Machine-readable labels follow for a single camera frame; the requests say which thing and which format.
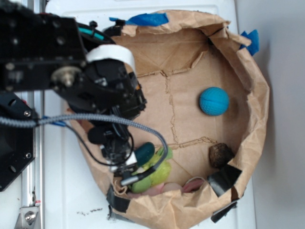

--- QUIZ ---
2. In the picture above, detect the pink and green bunny toy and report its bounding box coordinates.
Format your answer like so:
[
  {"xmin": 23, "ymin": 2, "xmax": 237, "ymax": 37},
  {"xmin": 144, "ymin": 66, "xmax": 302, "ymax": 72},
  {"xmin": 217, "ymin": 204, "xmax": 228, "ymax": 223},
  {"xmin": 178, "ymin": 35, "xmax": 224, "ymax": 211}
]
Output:
[{"xmin": 128, "ymin": 147, "xmax": 205, "ymax": 198}]

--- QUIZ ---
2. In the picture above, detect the blue painter tape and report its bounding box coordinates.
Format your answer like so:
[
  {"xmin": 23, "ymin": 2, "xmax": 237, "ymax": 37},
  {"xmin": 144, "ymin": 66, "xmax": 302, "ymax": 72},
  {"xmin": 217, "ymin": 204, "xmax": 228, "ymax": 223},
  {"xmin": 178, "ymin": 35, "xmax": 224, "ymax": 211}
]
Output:
[{"xmin": 124, "ymin": 13, "xmax": 169, "ymax": 26}]

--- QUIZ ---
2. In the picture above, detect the brown paper bag bin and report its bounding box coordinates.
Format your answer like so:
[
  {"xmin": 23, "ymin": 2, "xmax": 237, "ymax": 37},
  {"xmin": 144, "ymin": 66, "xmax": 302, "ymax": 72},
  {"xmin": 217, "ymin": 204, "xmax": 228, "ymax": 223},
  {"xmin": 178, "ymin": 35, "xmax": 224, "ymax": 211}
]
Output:
[{"xmin": 82, "ymin": 10, "xmax": 270, "ymax": 229}]

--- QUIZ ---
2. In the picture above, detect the blue dimpled ball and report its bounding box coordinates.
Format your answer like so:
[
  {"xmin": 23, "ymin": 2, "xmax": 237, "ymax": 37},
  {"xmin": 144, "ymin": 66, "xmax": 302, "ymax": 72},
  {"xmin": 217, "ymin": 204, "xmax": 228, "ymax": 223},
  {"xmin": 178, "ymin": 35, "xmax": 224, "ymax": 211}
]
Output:
[{"xmin": 199, "ymin": 87, "xmax": 230, "ymax": 116}]

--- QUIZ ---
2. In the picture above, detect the grey braided cable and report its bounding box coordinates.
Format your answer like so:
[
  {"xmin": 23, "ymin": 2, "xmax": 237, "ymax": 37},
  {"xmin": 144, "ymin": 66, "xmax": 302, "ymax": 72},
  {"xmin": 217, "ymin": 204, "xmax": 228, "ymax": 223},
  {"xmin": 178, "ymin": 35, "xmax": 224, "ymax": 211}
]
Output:
[{"xmin": 0, "ymin": 114, "xmax": 169, "ymax": 187}]

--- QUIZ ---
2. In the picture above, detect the aluminium rail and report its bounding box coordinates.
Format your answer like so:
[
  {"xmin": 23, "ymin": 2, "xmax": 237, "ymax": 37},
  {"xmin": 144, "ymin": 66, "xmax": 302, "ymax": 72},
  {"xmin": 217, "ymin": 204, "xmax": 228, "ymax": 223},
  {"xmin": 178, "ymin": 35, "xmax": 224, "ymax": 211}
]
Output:
[{"xmin": 13, "ymin": 0, "xmax": 46, "ymax": 229}]

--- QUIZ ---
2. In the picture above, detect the dark green plastic pickle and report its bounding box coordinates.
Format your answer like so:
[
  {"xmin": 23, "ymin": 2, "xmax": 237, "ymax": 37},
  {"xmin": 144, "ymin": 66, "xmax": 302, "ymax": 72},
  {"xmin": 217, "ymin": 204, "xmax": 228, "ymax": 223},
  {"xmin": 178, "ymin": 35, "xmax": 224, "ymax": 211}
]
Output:
[{"xmin": 134, "ymin": 142, "xmax": 155, "ymax": 167}]

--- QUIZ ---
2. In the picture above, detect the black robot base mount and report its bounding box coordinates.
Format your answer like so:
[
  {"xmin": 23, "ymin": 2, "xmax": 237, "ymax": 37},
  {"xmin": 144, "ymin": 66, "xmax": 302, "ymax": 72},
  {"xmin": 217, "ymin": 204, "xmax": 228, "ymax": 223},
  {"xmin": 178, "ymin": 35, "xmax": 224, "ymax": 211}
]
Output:
[{"xmin": 0, "ymin": 93, "xmax": 35, "ymax": 192}]

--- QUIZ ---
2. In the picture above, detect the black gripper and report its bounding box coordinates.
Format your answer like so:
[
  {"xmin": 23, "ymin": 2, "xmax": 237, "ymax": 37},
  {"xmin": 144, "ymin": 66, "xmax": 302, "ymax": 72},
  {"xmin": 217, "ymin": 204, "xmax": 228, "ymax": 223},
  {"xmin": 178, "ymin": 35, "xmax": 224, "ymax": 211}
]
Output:
[{"xmin": 57, "ymin": 44, "xmax": 146, "ymax": 166}]

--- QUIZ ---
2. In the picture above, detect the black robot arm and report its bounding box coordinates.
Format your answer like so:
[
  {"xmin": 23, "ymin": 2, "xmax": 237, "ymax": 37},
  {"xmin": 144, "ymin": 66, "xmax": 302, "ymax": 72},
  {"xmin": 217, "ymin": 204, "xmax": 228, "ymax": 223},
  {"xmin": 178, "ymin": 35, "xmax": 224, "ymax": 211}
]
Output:
[{"xmin": 0, "ymin": 0, "xmax": 146, "ymax": 168}]

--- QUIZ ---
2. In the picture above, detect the brown rock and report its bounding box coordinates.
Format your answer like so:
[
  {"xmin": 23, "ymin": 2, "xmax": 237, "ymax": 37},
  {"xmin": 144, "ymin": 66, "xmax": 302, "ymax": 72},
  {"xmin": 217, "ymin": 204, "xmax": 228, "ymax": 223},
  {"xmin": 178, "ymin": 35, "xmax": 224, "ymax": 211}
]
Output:
[{"xmin": 209, "ymin": 143, "xmax": 235, "ymax": 168}]

